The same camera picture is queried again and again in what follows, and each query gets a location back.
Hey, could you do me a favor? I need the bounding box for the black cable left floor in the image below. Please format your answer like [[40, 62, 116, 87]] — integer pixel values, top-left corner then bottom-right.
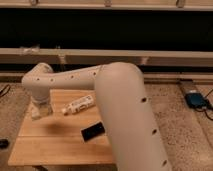
[[0, 83, 12, 98]]

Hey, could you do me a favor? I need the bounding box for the black cable right floor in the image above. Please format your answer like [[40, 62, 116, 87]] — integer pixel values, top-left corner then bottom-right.
[[194, 88, 213, 122]]

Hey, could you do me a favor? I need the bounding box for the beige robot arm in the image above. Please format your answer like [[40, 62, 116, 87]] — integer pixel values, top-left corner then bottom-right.
[[22, 62, 172, 171]]

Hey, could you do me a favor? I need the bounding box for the black rectangular block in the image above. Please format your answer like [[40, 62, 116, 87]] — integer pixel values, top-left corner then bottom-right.
[[81, 122, 105, 141]]

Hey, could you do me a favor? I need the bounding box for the black object on floor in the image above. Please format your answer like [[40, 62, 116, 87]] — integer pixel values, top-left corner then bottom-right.
[[0, 139, 10, 149]]

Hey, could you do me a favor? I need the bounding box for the lower wooden rail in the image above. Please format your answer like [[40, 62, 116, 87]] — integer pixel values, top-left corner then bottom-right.
[[0, 47, 213, 67]]

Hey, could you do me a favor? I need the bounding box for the wooden rail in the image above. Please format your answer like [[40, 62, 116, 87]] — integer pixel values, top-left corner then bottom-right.
[[0, 47, 213, 67], [0, 0, 213, 11]]

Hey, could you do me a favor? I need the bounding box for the upper wooden rail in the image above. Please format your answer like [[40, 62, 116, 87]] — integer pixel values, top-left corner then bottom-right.
[[0, 0, 213, 11]]

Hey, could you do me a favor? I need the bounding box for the black cable floor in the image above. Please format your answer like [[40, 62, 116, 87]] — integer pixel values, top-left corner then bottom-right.
[[194, 88, 213, 122], [0, 83, 12, 98]]

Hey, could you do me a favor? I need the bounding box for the blue box on floor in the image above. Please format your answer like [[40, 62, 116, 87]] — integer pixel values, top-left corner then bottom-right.
[[185, 93, 206, 108]]

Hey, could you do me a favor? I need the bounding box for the white plastic bottle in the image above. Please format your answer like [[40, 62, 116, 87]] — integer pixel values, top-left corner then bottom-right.
[[61, 95, 95, 115]]

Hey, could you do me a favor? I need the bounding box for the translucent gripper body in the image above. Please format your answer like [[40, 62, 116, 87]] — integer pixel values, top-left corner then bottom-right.
[[31, 103, 53, 120]]

